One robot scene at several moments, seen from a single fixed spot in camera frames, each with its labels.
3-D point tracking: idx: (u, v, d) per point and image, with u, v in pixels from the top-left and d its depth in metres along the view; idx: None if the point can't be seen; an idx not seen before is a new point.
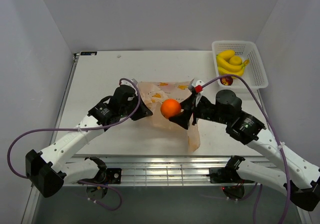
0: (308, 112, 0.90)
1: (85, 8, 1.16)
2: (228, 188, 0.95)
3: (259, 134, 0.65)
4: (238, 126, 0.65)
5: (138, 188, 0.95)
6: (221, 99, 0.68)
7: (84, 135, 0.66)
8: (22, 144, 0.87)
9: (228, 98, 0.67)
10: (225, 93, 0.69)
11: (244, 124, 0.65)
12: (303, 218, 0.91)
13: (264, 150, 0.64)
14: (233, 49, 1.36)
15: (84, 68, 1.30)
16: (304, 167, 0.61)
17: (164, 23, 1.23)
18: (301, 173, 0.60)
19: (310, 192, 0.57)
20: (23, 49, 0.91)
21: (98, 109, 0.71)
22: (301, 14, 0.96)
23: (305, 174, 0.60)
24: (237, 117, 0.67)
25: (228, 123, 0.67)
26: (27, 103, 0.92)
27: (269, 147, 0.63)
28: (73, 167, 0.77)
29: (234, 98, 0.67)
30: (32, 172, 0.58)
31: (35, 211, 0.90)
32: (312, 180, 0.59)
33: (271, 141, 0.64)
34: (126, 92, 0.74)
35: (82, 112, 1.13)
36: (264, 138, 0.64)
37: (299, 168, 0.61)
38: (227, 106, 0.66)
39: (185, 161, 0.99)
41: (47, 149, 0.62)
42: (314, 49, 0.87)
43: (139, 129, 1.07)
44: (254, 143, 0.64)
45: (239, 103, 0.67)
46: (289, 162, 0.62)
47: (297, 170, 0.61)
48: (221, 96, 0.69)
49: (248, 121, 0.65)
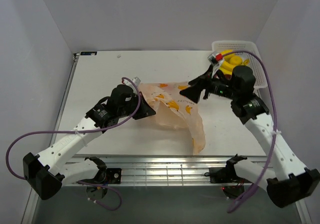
0: (308, 112, 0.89)
1: (84, 8, 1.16)
2: (228, 188, 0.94)
3: (260, 115, 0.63)
4: (243, 103, 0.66)
5: (138, 188, 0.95)
6: (237, 72, 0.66)
7: (81, 137, 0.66)
8: (21, 144, 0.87)
9: (246, 75, 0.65)
10: (243, 68, 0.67)
11: (249, 104, 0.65)
12: (303, 218, 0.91)
13: (257, 131, 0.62)
14: (233, 49, 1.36)
15: (84, 68, 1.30)
16: (290, 159, 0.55)
17: (164, 23, 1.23)
18: (283, 162, 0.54)
19: (284, 183, 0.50)
20: (23, 48, 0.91)
21: (96, 110, 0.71)
22: (300, 13, 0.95)
23: (287, 165, 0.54)
24: (245, 95, 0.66)
25: (235, 97, 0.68)
26: (26, 102, 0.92)
27: (263, 129, 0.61)
28: (72, 169, 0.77)
29: (250, 75, 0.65)
30: (29, 176, 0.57)
31: (35, 211, 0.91)
32: (292, 173, 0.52)
33: (268, 125, 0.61)
34: (124, 92, 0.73)
35: (83, 112, 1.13)
36: (262, 121, 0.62)
37: (284, 158, 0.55)
38: (240, 80, 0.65)
39: (189, 160, 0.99)
41: (44, 153, 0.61)
42: (314, 48, 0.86)
43: (139, 129, 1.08)
44: (251, 122, 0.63)
45: (253, 82, 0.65)
46: (277, 151, 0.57)
47: (281, 160, 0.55)
48: (239, 69, 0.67)
49: (254, 101, 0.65)
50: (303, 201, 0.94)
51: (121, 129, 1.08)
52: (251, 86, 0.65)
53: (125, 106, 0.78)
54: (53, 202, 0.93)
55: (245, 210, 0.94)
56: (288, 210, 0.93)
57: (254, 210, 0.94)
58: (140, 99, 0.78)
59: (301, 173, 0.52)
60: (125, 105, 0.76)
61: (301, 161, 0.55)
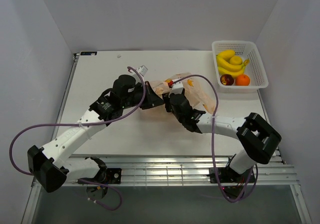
0: (307, 112, 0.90)
1: (85, 8, 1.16)
2: (229, 188, 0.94)
3: (200, 118, 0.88)
4: (189, 120, 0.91)
5: (138, 188, 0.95)
6: (174, 100, 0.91)
7: (85, 130, 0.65)
8: (22, 143, 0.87)
9: (179, 101, 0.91)
10: (179, 96, 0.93)
11: (191, 117, 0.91)
12: (303, 218, 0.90)
13: (204, 125, 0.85)
14: (233, 49, 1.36)
15: (84, 68, 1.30)
16: (232, 121, 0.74)
17: (164, 23, 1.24)
18: (230, 126, 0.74)
19: (239, 135, 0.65)
20: (23, 49, 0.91)
21: (99, 103, 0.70)
22: (300, 13, 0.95)
23: (232, 124, 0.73)
24: (188, 114, 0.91)
25: (183, 119, 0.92)
26: (26, 102, 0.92)
27: (207, 121, 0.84)
28: (74, 164, 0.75)
29: (184, 100, 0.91)
30: (34, 168, 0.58)
31: (34, 212, 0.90)
32: (238, 126, 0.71)
33: (208, 118, 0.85)
34: (126, 84, 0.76)
35: (83, 112, 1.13)
36: (204, 119, 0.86)
37: (229, 124, 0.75)
38: (179, 106, 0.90)
39: (189, 160, 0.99)
41: (48, 146, 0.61)
42: (314, 49, 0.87)
43: (139, 130, 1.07)
44: (198, 125, 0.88)
45: (186, 103, 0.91)
46: (221, 123, 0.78)
47: (227, 126, 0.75)
48: (175, 98, 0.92)
49: (196, 115, 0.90)
50: (303, 202, 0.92)
51: (121, 128, 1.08)
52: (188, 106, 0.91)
53: (128, 97, 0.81)
54: (54, 202, 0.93)
55: (245, 210, 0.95)
56: (287, 210, 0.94)
57: (254, 211, 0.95)
58: (144, 89, 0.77)
59: (243, 121, 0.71)
60: (127, 96, 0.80)
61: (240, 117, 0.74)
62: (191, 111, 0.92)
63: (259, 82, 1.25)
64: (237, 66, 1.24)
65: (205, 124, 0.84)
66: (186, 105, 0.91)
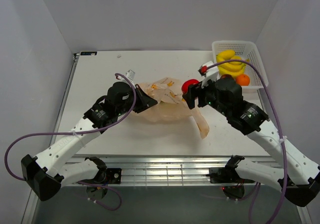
0: (308, 112, 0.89)
1: (84, 8, 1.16)
2: (228, 188, 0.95)
3: (261, 124, 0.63)
4: (240, 115, 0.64)
5: (138, 188, 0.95)
6: (219, 85, 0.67)
7: (79, 138, 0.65)
8: (21, 145, 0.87)
9: (228, 86, 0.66)
10: (225, 80, 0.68)
11: (246, 113, 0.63)
12: (303, 218, 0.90)
13: (264, 141, 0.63)
14: (233, 49, 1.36)
15: (84, 68, 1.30)
16: (304, 163, 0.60)
17: (164, 23, 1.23)
18: (300, 168, 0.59)
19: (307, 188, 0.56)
20: (23, 49, 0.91)
21: (94, 111, 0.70)
22: (301, 12, 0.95)
23: (304, 170, 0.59)
24: (237, 105, 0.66)
25: (229, 112, 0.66)
26: (26, 102, 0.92)
27: (271, 139, 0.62)
28: (71, 169, 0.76)
29: (235, 85, 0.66)
30: (27, 178, 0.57)
31: (34, 212, 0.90)
32: (310, 176, 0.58)
33: (274, 133, 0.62)
34: (120, 92, 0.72)
35: (83, 112, 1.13)
36: (266, 131, 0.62)
37: (299, 164, 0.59)
38: (227, 92, 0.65)
39: (188, 160, 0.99)
41: (42, 155, 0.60)
42: (314, 49, 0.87)
43: (138, 130, 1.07)
44: (255, 134, 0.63)
45: (238, 91, 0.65)
46: (289, 156, 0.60)
47: (296, 166, 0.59)
48: (220, 82, 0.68)
49: (252, 110, 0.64)
50: None
51: (121, 129, 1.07)
52: (240, 96, 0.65)
53: (124, 104, 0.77)
54: (54, 202, 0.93)
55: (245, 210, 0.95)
56: (287, 210, 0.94)
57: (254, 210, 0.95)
58: (135, 93, 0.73)
59: (317, 173, 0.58)
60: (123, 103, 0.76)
61: (312, 161, 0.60)
62: (242, 102, 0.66)
63: (259, 82, 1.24)
64: (237, 66, 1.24)
65: (266, 141, 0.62)
66: (238, 93, 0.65)
